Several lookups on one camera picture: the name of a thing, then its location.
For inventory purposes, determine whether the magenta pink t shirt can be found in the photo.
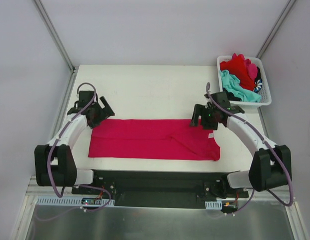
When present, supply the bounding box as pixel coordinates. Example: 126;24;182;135
88;119;221;161

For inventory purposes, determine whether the white plastic laundry basket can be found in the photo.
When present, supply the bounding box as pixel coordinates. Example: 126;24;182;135
216;55;272;108

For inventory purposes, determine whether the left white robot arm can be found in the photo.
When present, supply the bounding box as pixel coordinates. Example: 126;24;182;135
34;90;115;195

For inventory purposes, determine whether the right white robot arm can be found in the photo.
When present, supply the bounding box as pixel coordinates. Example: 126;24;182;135
190;92;292;198

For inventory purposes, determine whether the black t shirt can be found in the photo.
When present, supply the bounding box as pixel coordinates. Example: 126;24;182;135
223;89;241;102

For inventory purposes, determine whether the teal t shirt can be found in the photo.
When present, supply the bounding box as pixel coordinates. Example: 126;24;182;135
219;70;261;103

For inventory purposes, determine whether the red t shirt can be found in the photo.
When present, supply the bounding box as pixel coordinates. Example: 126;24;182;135
220;53;255;91

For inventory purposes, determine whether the black white patterned garment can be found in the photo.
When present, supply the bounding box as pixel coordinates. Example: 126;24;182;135
253;78;263;93

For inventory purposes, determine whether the right white cable duct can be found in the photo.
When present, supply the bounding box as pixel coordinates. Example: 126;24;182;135
204;200;238;210

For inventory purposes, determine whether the white cable duct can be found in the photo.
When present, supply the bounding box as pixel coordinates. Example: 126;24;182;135
204;200;238;210
37;196;115;208

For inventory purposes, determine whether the left aluminium frame post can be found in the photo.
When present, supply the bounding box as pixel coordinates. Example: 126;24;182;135
32;0;76;73

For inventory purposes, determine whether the aluminium frame post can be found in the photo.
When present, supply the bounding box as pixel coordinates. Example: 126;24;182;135
256;0;298;59
32;0;76;73

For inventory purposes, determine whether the aluminium front rail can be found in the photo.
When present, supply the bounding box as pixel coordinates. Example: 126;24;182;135
26;175;72;196

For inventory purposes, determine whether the left white cable duct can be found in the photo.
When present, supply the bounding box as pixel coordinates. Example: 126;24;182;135
37;196;115;208

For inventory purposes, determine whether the right aluminium frame post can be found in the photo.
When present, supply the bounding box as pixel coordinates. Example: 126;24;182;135
256;0;298;59

